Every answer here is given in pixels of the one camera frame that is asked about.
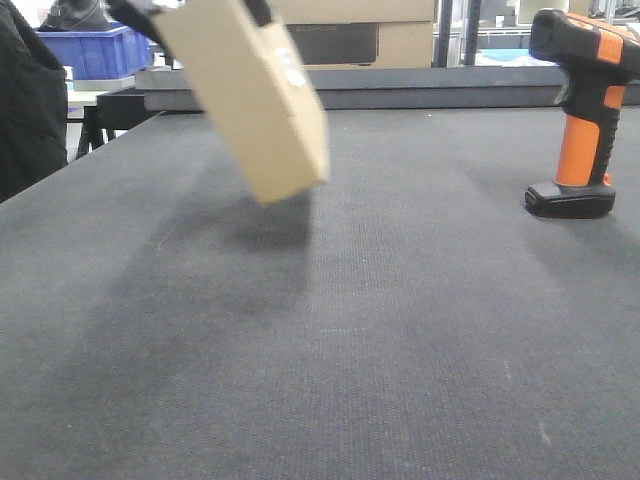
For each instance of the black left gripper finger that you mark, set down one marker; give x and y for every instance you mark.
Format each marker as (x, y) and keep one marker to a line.
(138, 15)
(260, 11)

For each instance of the brown cardboard package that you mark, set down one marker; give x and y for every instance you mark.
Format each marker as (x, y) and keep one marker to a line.
(277, 133)

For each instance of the orange black barcode scanner gun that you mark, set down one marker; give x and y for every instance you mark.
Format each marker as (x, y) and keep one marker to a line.
(599, 60)

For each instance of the large EcoFlow cardboard box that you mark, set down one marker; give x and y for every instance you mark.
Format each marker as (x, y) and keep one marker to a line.
(352, 34)

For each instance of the blue plastic crate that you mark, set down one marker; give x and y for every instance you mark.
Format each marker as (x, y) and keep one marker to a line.
(100, 55)

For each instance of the white barcode label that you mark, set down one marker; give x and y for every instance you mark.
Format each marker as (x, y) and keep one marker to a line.
(294, 74)

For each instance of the black bag in crate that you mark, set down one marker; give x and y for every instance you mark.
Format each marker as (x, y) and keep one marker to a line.
(75, 15)

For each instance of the black side stand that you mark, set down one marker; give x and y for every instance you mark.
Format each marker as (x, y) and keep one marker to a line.
(102, 113)

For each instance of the black jacket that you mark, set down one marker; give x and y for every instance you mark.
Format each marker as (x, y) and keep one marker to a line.
(33, 106)

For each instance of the blue plastic tray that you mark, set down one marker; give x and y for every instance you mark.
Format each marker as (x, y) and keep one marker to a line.
(504, 58)

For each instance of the black vertical post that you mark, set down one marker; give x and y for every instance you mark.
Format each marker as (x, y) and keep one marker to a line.
(472, 31)
(444, 32)

